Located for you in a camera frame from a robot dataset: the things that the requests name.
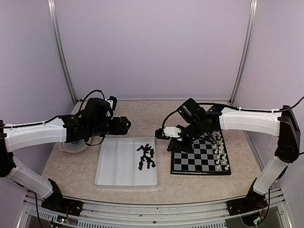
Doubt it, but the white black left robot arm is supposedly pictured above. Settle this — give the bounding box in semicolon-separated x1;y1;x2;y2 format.
0;96;131;211

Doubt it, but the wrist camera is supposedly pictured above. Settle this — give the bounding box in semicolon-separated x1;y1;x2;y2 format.
155;127;182;141
107;96;117;111

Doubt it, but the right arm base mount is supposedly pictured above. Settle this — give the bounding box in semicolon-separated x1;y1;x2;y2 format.
227;197;268;216

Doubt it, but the right aluminium frame post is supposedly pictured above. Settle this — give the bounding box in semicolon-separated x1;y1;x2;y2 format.
229;0;258;104

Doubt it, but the black white chess board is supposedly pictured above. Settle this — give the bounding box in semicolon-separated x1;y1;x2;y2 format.
171;130;231;176

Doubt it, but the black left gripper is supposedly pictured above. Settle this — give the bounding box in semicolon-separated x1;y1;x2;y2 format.
88;116;131;137

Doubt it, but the white plastic tray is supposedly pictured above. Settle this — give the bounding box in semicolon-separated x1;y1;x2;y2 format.
95;137;158;189

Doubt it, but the front aluminium rail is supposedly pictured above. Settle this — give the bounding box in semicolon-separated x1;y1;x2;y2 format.
15;189;294;228

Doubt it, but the pile of black chess pieces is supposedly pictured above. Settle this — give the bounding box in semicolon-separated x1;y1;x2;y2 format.
137;143;156;171

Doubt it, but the left aluminium frame post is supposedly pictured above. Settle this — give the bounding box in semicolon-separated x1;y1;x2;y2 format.
47;0;77;105

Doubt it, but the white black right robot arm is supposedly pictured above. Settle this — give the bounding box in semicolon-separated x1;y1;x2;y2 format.
160;99;301;211

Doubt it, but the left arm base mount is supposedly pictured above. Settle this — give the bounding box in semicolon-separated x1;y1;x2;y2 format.
41;198;83;217

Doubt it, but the clear plastic lid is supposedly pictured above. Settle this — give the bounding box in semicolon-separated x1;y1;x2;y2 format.
58;140;88;154

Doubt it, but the aluminium frame post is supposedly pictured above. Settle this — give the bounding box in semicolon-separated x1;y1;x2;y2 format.
229;0;258;104
47;0;77;105

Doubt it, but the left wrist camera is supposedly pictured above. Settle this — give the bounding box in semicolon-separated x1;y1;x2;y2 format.
107;96;117;111

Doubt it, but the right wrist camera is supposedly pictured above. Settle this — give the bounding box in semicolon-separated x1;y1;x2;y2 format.
155;127;182;141

